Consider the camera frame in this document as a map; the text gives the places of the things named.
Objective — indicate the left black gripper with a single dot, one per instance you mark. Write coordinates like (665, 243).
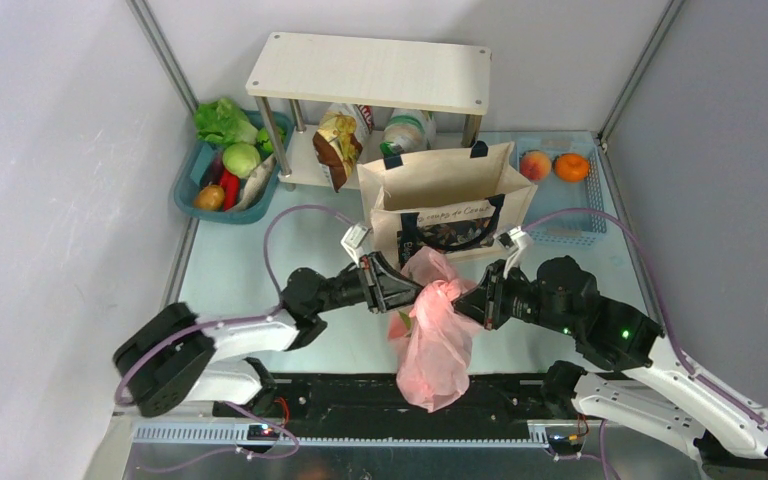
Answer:
(367, 283)

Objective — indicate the orange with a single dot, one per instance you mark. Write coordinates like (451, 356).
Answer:
(571, 167)

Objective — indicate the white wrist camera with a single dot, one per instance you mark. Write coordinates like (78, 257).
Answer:
(354, 241)
(516, 242)

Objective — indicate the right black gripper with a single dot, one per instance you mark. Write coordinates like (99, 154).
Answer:
(495, 291)

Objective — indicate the pink plastic grocery bag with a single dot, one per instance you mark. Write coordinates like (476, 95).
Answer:
(433, 343)

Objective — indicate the brown chips bag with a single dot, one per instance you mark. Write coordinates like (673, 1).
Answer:
(340, 138)

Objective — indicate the beige canvas tote bag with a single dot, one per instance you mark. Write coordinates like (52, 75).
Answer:
(450, 200)

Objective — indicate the round green cabbage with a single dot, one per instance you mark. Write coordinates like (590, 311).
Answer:
(241, 159)

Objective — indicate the green white snack bag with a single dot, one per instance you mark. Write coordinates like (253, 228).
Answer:
(407, 131)

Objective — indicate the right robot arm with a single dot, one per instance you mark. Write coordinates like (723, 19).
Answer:
(724, 432)

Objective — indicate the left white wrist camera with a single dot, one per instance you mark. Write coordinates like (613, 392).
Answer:
(354, 241)

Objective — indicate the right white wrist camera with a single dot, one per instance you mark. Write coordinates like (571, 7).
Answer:
(516, 242)

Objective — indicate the brown potato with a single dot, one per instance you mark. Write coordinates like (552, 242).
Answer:
(210, 198)

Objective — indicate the teal plastic vegetable basket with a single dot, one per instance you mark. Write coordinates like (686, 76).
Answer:
(205, 167)

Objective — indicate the green bell pepper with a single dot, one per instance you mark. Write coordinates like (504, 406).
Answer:
(263, 142)

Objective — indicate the green leafy lettuce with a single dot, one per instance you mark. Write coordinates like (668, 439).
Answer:
(223, 123)

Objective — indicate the red chili pepper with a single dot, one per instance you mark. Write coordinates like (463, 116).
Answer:
(231, 186)

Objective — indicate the silver grey fish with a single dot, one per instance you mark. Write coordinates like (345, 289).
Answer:
(254, 185)

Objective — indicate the light blue fruit basket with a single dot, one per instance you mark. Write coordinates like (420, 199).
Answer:
(554, 194)

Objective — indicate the peach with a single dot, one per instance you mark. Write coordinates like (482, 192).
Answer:
(535, 165)

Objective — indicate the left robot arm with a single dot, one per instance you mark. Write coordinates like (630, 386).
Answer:
(177, 357)

